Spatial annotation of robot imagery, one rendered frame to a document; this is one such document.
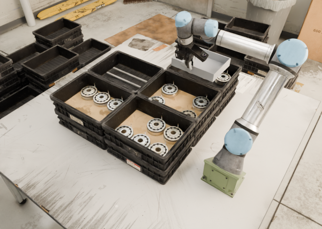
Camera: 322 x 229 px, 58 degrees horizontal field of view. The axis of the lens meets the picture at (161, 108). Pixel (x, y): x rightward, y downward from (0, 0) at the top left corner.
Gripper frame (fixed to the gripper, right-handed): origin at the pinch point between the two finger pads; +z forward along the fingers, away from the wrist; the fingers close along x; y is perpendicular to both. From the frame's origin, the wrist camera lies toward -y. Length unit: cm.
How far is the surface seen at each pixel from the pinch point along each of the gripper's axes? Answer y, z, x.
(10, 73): 167, 51, 31
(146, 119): 13.4, 16.2, 32.2
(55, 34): 186, 71, -36
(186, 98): 2.7, 24.2, 5.3
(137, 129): 13.2, 13.8, 40.5
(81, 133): 44, 18, 56
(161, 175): -13, 12, 57
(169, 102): 9.6, 21.7, 13.5
